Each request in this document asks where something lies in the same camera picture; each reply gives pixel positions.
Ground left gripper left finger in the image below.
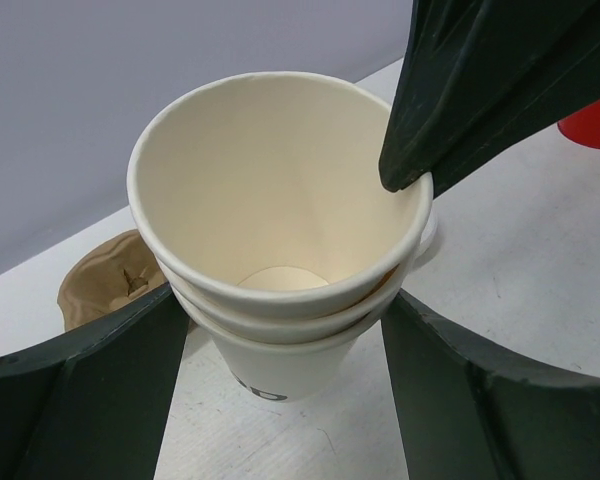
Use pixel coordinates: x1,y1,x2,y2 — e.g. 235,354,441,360
0,285,189,479

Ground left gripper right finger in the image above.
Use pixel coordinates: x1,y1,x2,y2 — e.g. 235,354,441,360
381,291,600,479

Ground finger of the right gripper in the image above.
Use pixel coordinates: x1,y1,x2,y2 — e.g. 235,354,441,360
379,0,600,192
432,119,575,196

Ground white paper cup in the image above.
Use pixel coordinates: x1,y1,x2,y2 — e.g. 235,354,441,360
126,71,433,318

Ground clear plastic lid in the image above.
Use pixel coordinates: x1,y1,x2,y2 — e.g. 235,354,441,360
413,211,439,270

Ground white paper cups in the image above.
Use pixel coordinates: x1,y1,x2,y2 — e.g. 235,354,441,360
163,263,408,402

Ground red cup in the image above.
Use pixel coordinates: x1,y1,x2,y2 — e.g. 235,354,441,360
557,100,600,150

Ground brown cardboard cup carrier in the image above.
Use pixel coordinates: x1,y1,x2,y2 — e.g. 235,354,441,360
57,230,166,331

